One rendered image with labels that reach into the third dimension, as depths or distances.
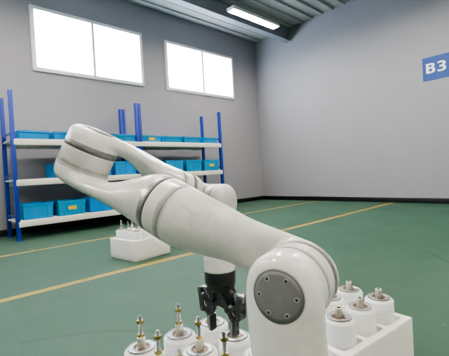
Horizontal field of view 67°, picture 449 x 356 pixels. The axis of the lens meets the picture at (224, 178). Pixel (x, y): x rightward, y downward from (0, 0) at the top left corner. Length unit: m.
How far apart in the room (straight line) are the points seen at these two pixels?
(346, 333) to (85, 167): 0.89
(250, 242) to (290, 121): 7.79
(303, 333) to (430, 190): 6.54
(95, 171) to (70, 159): 0.04
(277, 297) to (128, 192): 0.26
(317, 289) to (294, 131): 7.79
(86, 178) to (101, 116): 5.75
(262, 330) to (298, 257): 0.09
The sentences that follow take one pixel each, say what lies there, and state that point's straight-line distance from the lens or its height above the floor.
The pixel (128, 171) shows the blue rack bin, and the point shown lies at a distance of 5.66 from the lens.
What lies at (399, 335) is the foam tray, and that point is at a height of 0.15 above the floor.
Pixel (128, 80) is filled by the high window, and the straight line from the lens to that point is 6.70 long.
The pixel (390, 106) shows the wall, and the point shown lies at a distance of 7.14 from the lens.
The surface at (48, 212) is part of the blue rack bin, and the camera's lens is 5.23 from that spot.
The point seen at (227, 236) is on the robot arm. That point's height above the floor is 0.64.
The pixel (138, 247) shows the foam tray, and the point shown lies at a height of 0.12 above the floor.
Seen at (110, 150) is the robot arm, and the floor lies 0.77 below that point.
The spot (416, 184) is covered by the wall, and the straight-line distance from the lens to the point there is 6.95.
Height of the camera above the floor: 0.72
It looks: 1 degrees down
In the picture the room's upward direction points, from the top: 3 degrees counter-clockwise
